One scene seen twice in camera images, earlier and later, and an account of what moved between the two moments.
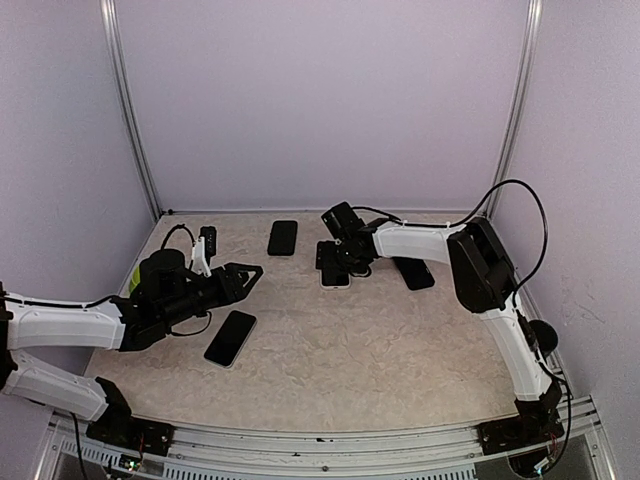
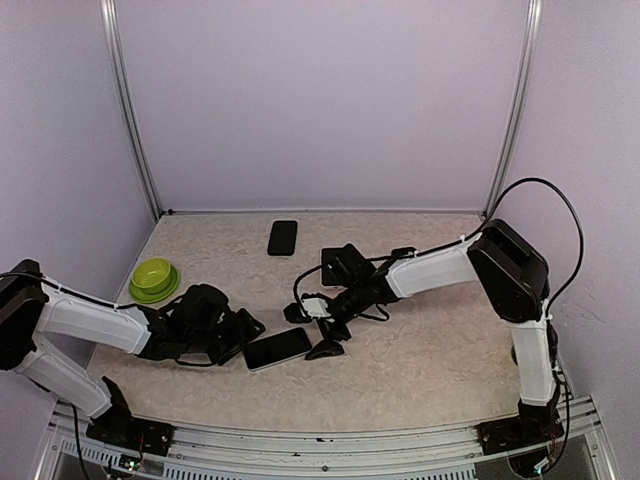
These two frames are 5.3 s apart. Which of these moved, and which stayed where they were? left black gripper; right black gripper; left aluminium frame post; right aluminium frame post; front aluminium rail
Moved: left black gripper; right black gripper
Stayed: left aluminium frame post; right aluminium frame post; front aluminium rail
